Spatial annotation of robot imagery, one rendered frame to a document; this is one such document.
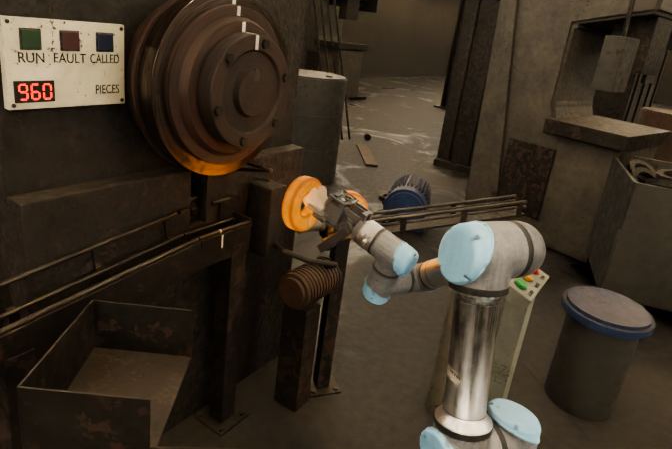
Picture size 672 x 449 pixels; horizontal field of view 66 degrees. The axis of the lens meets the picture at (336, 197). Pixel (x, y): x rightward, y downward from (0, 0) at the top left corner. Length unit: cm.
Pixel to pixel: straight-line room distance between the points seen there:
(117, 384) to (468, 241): 72
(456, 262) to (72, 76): 90
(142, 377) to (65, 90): 63
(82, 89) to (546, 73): 301
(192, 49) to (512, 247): 81
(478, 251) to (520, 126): 287
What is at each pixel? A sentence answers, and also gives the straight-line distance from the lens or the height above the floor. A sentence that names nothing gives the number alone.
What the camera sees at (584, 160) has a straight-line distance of 363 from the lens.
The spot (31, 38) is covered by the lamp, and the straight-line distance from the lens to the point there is 123.
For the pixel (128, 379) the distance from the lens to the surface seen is 114.
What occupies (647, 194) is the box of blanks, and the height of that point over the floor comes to 69.
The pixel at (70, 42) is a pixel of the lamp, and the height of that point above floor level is 120.
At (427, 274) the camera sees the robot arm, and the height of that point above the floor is 73.
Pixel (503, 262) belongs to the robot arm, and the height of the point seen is 93.
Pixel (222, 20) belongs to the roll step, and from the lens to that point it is 131.
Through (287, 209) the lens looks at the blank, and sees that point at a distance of 136.
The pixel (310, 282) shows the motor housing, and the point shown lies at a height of 51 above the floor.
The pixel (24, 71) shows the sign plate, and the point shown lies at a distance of 123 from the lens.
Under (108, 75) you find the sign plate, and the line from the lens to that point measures 132.
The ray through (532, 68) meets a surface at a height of 117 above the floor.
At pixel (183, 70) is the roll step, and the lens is 124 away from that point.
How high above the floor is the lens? 131
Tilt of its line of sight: 19 degrees down
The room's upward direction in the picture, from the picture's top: 7 degrees clockwise
